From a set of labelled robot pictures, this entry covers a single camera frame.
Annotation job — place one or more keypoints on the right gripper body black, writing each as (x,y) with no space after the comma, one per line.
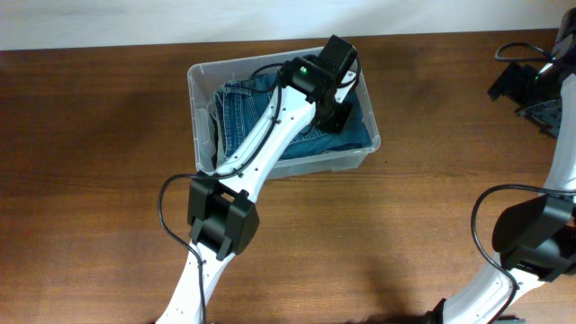
(519,84)

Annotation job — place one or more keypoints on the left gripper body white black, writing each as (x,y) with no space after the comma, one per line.
(335,112)

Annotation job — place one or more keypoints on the dark blue jeans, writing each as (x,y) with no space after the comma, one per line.
(241,103)

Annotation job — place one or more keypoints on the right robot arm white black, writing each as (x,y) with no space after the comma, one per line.
(533,241)

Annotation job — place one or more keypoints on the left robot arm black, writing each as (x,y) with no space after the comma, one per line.
(309,92)

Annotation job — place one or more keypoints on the light blue jeans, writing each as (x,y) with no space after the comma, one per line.
(218,136)

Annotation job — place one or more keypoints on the clear plastic storage bin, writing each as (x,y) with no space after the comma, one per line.
(205,78)

